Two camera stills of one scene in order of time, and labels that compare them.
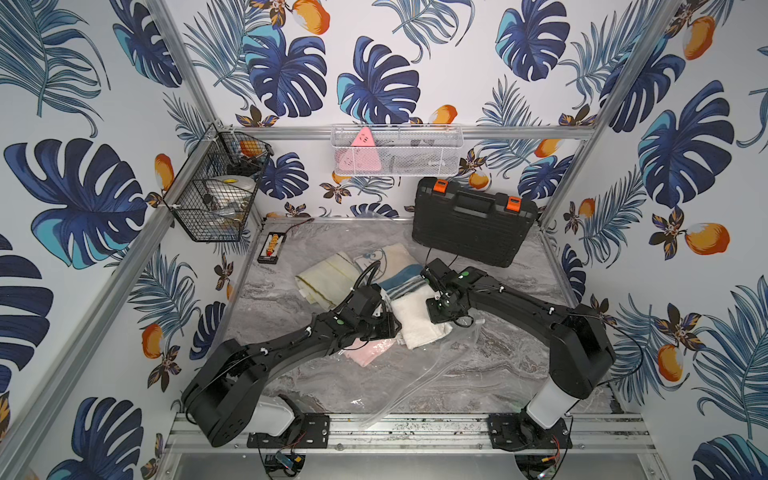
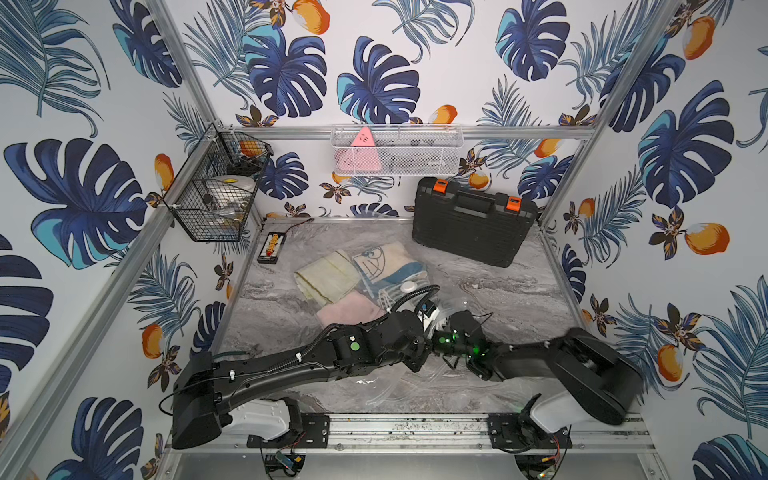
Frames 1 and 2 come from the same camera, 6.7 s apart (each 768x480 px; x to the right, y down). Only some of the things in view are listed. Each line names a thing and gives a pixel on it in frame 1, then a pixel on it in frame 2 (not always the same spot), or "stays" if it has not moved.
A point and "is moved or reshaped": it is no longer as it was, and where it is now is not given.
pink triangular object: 361,156 stays
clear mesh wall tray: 399,150 stays
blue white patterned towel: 404,281 is moved or reshaped
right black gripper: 437,318 to 433,335
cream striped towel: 327,283 stays
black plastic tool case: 474,225 stays
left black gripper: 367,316 to 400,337
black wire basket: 215,193 stays
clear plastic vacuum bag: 425,360 is moved or reshaped
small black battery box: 272,248 stays
